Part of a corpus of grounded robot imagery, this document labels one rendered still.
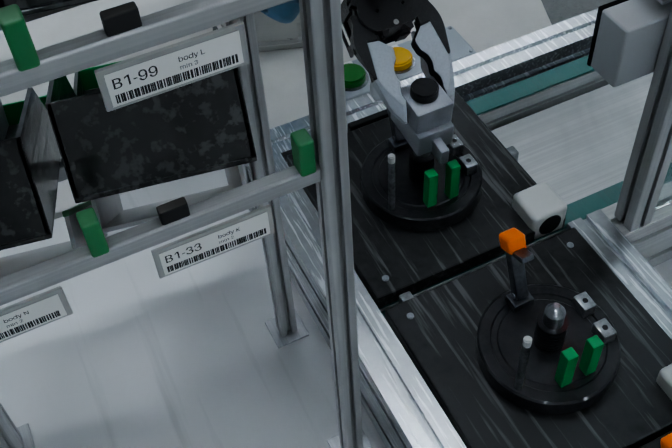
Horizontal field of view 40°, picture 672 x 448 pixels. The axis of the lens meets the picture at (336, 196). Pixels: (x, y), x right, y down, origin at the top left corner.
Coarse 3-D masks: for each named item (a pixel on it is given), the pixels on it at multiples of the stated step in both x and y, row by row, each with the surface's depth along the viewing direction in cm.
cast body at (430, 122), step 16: (416, 80) 98; (432, 80) 98; (416, 96) 97; (432, 96) 97; (448, 96) 98; (416, 112) 97; (432, 112) 97; (448, 112) 98; (400, 128) 102; (416, 128) 98; (432, 128) 99; (448, 128) 100; (416, 144) 100; (432, 144) 100
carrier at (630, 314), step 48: (576, 240) 103; (480, 288) 99; (528, 288) 97; (576, 288) 99; (624, 288) 98; (432, 336) 96; (480, 336) 93; (528, 336) 83; (576, 336) 93; (624, 336) 95; (432, 384) 92; (480, 384) 92; (528, 384) 89; (576, 384) 89; (624, 384) 91; (480, 432) 88; (528, 432) 88; (576, 432) 88; (624, 432) 88
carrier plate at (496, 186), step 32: (384, 128) 116; (480, 128) 115; (288, 160) 113; (352, 160) 112; (480, 160) 112; (512, 160) 111; (352, 192) 109; (512, 192) 108; (352, 224) 106; (384, 224) 106; (480, 224) 105; (512, 224) 105; (384, 256) 103; (416, 256) 102; (448, 256) 102; (480, 256) 103; (384, 288) 100; (416, 288) 101
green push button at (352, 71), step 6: (348, 66) 123; (354, 66) 123; (360, 66) 123; (348, 72) 123; (354, 72) 123; (360, 72) 123; (348, 78) 122; (354, 78) 122; (360, 78) 122; (348, 84) 122; (354, 84) 122; (360, 84) 122
